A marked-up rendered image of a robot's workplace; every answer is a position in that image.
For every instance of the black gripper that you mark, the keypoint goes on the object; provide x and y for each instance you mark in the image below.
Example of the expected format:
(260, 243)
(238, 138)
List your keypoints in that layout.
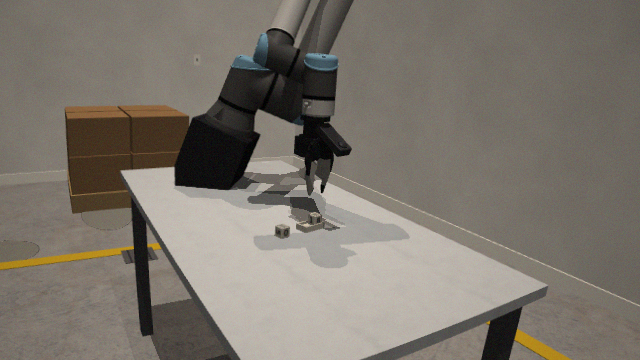
(312, 147)

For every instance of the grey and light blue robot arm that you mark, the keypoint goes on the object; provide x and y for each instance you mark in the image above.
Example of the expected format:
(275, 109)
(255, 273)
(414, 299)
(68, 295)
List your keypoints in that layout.
(250, 85)

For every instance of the beige cube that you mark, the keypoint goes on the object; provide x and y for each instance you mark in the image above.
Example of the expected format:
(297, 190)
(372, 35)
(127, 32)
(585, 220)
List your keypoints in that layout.
(314, 218)
(282, 231)

